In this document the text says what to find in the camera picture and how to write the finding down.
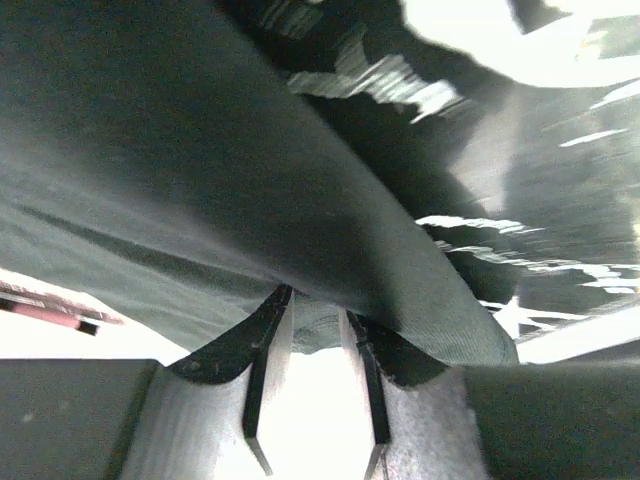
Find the black daisy print t-shirt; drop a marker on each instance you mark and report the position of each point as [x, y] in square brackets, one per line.
[151, 158]

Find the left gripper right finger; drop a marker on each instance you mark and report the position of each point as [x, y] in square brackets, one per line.
[427, 420]

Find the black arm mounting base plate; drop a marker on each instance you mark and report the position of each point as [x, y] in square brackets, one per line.
[55, 309]

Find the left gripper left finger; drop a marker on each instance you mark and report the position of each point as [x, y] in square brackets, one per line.
[202, 417]

